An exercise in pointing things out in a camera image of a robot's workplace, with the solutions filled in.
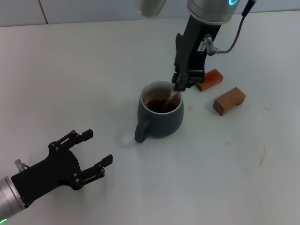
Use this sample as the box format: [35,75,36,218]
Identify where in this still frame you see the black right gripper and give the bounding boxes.
[172,15,221,91]

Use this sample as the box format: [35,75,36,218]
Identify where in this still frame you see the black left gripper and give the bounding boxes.
[10,128,113,209]

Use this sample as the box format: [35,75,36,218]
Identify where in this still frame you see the pink handled metal spoon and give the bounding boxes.
[164,90,179,112]

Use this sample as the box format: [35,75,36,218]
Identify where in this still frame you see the grey ceramic cup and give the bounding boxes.
[134,81,185,144]

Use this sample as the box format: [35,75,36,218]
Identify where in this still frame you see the reddish wooden spoon rest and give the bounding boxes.
[195,68,224,92]

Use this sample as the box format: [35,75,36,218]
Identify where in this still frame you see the dark tea liquid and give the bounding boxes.
[145,99,178,113]

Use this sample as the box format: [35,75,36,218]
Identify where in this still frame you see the light brown wooden block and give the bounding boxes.
[212,86,247,116]

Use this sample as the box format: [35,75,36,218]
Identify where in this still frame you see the right gripper cable connector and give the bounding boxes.
[203,0,256,56]

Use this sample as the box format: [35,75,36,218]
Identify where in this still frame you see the gripper cable connector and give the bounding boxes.
[203,0,256,56]
[14,159,30,171]

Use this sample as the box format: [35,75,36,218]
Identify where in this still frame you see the left gripper cable connector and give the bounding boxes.
[14,159,30,171]

